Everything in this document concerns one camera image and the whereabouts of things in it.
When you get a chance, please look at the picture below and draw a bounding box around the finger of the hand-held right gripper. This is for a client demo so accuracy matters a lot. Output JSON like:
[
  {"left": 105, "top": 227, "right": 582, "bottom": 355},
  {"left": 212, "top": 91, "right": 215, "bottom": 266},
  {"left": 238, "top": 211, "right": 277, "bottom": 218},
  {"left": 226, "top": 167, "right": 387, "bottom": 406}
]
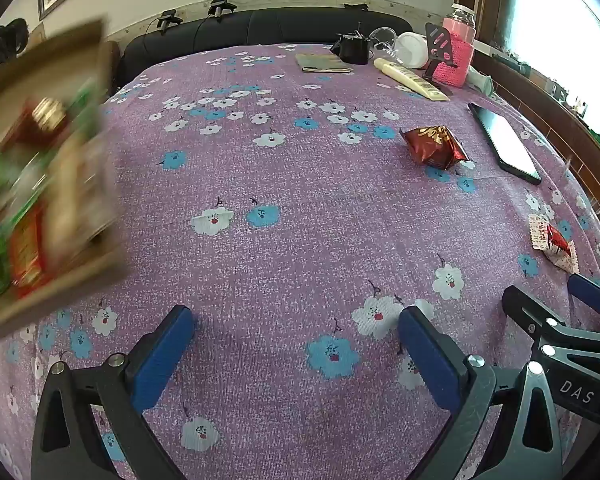
[
  {"left": 567, "top": 273, "right": 600, "bottom": 335},
  {"left": 501, "top": 285, "right": 600, "bottom": 361}
]

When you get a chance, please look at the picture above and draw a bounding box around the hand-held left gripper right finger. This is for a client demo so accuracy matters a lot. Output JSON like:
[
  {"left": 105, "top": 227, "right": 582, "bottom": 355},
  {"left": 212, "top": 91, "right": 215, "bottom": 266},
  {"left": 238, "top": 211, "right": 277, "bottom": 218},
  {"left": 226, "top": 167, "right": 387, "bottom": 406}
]
[{"left": 397, "top": 305, "right": 566, "bottom": 480}]

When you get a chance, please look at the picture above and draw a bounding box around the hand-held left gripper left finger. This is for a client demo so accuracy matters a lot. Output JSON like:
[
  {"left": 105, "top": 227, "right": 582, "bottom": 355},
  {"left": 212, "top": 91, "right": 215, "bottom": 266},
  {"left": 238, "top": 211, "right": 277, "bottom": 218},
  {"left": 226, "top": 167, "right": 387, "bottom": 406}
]
[{"left": 30, "top": 304, "right": 197, "bottom": 480}]

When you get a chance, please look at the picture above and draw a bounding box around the white snack packet red print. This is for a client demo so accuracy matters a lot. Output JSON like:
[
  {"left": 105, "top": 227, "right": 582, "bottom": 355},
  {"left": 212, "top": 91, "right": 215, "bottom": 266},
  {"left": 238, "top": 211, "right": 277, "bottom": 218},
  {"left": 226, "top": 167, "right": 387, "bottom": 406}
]
[{"left": 527, "top": 214, "right": 580, "bottom": 275}]

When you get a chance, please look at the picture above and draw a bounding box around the brown cardboard box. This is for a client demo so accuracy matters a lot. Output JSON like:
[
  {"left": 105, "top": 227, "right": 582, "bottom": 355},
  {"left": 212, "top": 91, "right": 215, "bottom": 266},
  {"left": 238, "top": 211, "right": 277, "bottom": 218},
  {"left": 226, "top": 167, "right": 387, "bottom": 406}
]
[{"left": 0, "top": 20, "right": 131, "bottom": 348}]

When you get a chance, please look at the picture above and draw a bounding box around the plain red snack packet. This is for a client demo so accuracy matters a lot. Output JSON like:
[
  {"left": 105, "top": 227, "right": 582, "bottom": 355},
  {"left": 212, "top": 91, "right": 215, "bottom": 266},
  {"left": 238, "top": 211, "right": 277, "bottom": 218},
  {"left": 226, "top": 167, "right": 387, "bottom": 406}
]
[{"left": 7, "top": 205, "right": 51, "bottom": 286}]

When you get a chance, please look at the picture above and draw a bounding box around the red snack packet gold label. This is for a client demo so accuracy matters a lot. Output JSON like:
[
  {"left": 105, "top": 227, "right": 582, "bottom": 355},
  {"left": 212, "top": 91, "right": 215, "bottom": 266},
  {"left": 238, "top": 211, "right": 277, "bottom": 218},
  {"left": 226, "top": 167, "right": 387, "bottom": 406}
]
[{"left": 20, "top": 97, "right": 76, "bottom": 141}]

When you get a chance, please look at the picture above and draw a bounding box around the black smartphone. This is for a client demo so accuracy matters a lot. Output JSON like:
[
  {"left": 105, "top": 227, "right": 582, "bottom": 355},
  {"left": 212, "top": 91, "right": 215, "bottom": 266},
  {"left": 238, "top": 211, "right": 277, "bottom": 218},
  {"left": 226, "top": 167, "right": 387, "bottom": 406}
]
[{"left": 467, "top": 102, "right": 542, "bottom": 186}]

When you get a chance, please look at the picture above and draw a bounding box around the purple floral tablecloth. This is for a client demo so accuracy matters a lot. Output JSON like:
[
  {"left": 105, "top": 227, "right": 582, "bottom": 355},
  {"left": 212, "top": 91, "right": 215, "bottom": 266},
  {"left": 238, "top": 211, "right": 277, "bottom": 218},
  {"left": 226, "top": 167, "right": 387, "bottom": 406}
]
[{"left": 0, "top": 42, "right": 600, "bottom": 480}]

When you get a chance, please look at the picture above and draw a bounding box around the dark red pyramid snack packet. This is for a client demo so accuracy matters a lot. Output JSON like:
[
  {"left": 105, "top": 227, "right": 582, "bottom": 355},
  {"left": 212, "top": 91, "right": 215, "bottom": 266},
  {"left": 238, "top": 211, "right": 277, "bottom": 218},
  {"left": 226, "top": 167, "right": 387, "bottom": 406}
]
[{"left": 399, "top": 126, "right": 471, "bottom": 171}]

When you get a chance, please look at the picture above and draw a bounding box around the mint green cup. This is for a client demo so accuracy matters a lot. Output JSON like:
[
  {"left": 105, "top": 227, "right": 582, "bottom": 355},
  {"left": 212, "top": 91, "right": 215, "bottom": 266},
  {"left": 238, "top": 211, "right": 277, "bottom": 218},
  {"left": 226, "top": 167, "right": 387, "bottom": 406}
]
[{"left": 467, "top": 66, "right": 496, "bottom": 96}]

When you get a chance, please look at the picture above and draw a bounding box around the cream squeeze tube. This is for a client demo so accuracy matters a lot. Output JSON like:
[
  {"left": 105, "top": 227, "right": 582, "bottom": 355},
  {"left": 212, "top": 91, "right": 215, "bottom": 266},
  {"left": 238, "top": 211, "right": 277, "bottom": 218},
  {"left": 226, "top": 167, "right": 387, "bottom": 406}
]
[{"left": 373, "top": 57, "right": 451, "bottom": 102}]

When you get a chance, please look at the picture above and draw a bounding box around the pink bottle with knit sleeve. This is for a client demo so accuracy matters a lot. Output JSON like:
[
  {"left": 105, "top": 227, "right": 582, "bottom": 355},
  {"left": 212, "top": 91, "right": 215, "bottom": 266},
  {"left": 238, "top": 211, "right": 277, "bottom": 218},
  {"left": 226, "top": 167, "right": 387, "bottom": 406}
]
[{"left": 441, "top": 3, "right": 477, "bottom": 88}]

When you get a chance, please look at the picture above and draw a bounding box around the white plastic jar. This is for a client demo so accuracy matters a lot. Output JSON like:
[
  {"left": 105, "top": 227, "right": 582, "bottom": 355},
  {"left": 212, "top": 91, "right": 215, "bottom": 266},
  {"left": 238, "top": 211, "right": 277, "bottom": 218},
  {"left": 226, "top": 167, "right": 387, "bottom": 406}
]
[{"left": 395, "top": 31, "right": 431, "bottom": 70}]

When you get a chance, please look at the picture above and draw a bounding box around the black phone stand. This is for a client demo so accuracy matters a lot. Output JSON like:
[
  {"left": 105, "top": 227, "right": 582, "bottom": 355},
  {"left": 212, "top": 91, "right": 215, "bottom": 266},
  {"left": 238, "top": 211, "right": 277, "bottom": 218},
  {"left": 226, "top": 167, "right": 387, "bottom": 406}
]
[{"left": 422, "top": 22, "right": 458, "bottom": 83}]

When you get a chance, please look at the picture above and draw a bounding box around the bright window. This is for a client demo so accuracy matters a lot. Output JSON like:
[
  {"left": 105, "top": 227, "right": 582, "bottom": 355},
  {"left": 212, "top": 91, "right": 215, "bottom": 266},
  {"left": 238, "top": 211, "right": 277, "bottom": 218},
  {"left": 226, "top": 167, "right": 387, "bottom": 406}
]
[{"left": 510, "top": 0, "right": 600, "bottom": 136}]

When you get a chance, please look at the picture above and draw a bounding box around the clear glass cup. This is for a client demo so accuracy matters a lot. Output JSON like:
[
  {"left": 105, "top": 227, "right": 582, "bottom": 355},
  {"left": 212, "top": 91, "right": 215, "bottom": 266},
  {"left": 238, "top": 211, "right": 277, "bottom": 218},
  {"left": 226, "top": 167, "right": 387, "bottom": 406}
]
[{"left": 367, "top": 26, "right": 398, "bottom": 56}]

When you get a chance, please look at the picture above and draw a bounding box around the black mug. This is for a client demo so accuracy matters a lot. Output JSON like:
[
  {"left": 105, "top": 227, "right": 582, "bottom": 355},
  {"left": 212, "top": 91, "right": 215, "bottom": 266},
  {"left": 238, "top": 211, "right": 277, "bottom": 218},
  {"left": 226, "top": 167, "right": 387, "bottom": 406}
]
[{"left": 330, "top": 22, "right": 372, "bottom": 66}]

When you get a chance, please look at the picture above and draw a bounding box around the olive booklet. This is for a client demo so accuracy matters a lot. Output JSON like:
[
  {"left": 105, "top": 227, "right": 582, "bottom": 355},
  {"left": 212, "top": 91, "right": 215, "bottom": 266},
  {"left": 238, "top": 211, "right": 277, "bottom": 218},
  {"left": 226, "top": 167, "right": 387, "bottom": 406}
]
[{"left": 295, "top": 53, "right": 353, "bottom": 75}]

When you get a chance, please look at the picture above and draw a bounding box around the black sofa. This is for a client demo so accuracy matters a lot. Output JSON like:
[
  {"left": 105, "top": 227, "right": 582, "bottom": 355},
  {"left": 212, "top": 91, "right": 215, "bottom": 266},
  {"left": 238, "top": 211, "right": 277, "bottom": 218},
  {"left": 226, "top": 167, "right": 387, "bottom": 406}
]
[{"left": 117, "top": 8, "right": 415, "bottom": 96}]

